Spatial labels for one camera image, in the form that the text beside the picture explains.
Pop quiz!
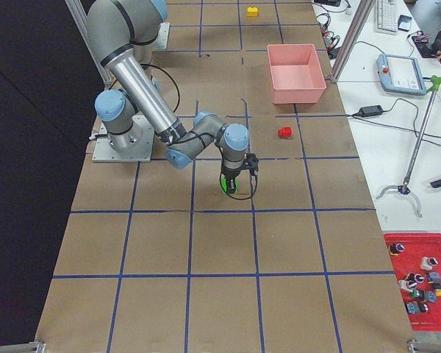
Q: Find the black power adapter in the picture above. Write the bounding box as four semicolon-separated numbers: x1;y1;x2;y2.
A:
357;105;384;118

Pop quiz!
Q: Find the pink plastic box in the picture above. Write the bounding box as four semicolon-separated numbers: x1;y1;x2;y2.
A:
267;44;326;104

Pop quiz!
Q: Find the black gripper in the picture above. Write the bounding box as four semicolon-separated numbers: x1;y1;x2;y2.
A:
220;167;241;194

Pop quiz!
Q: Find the green handled grabber tool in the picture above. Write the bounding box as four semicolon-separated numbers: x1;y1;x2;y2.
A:
376;75;441;218

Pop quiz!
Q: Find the aluminium frame post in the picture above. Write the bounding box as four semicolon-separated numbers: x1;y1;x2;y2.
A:
330;0;375;83

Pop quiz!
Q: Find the white keyboard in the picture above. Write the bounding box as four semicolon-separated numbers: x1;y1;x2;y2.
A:
374;0;398;35

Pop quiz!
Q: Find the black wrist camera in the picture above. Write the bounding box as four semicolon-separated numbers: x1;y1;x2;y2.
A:
243;153;259;177

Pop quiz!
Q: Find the red toy block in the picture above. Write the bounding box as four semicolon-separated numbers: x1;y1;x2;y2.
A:
278;126;293;139

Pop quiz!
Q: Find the yellow toy block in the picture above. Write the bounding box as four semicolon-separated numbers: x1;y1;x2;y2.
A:
246;7;259;18

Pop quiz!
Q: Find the robot teach pendant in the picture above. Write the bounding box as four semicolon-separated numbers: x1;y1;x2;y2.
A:
376;54;426;96

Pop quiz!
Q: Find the red parts tray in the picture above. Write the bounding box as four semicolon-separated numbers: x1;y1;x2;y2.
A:
384;232;441;332

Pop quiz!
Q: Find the green toy block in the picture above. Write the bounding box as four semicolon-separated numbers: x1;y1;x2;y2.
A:
226;179;233;195

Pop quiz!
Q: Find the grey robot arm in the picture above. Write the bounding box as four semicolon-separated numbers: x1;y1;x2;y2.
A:
132;1;168;63
87;1;259;197

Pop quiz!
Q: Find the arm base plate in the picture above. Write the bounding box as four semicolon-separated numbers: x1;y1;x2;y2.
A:
92;115;154;163
153;22;171;51

